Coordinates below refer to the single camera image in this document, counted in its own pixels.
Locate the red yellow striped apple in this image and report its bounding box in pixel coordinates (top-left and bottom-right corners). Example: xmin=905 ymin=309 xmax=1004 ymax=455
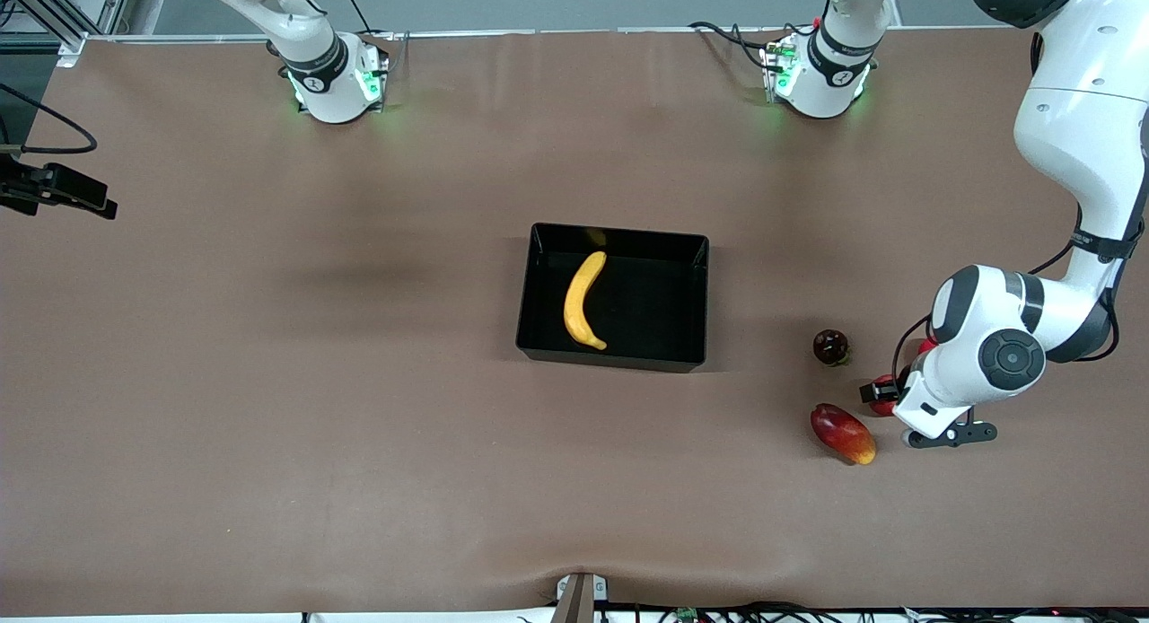
xmin=867 ymin=373 xmax=901 ymax=418

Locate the black plastic box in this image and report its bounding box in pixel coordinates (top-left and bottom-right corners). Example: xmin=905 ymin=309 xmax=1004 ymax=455
xmin=515 ymin=223 xmax=710 ymax=373

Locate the yellow banana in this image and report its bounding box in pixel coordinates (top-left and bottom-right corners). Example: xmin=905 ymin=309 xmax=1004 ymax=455
xmin=563 ymin=251 xmax=609 ymax=351

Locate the red yellow mango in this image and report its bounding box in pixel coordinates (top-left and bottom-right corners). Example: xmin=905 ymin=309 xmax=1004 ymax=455
xmin=810 ymin=403 xmax=877 ymax=466

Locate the dark purple mangosteen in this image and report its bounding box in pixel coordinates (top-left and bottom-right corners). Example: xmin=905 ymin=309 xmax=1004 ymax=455
xmin=812 ymin=329 xmax=851 ymax=367

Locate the brown table mat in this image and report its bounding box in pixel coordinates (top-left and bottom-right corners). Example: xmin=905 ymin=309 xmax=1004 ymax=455
xmin=0 ymin=26 xmax=1149 ymax=617

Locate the aluminium frame post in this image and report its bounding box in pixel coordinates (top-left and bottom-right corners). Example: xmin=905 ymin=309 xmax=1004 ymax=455
xmin=0 ymin=0 xmax=136 ymax=67

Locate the black right arm base cable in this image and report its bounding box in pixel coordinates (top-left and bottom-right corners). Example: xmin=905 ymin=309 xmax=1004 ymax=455
xmin=337 ymin=0 xmax=409 ymax=76

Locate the black arm base cable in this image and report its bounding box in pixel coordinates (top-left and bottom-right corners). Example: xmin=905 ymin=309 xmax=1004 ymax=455
xmin=689 ymin=20 xmax=780 ymax=72
xmin=337 ymin=0 xmax=409 ymax=76

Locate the black left arm base cable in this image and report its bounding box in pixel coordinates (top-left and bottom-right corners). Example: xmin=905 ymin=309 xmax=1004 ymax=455
xmin=689 ymin=20 xmax=780 ymax=72

